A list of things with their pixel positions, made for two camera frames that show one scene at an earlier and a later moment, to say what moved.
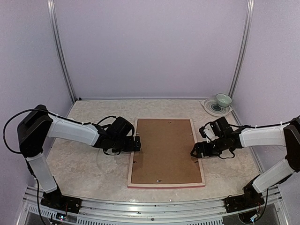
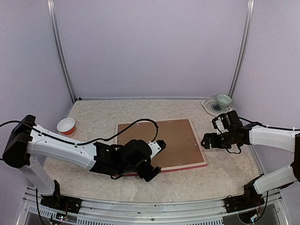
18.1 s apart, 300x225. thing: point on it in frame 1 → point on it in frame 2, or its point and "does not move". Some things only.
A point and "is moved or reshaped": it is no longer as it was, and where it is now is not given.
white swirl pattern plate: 211,107 does not move
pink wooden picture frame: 168,184 → 183,151
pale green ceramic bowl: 223,100 does not move
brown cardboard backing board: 165,155 is moved or reshaped
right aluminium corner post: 251,3 does not move
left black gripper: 131,147 → 144,174
